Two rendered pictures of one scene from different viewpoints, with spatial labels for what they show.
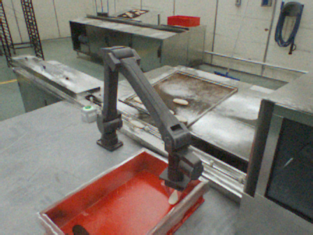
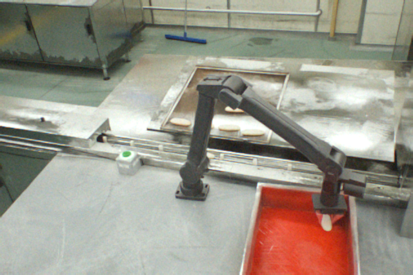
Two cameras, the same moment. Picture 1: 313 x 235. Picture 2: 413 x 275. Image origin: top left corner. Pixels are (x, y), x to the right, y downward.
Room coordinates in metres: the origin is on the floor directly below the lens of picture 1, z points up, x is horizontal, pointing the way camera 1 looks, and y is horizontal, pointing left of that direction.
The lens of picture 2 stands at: (0.00, 0.68, 1.87)
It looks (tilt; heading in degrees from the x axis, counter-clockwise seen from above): 34 degrees down; 335
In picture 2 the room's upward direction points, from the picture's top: 4 degrees counter-clockwise
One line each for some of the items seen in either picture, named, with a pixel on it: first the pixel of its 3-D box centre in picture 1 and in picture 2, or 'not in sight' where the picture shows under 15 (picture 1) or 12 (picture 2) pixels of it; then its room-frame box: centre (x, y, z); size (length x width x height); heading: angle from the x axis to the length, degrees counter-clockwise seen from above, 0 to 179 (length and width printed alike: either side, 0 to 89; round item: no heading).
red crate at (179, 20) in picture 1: (183, 20); not in sight; (5.07, -0.45, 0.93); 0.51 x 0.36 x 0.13; 48
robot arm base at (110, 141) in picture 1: (109, 137); (191, 184); (1.11, 0.25, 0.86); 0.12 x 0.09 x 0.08; 50
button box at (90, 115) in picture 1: (89, 116); (129, 165); (1.38, 0.41, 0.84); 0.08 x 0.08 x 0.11; 44
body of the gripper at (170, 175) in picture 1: (175, 172); (329, 196); (0.71, -0.06, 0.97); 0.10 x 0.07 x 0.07; 59
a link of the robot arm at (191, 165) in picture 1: (186, 154); (346, 176); (0.68, -0.09, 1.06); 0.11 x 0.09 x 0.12; 37
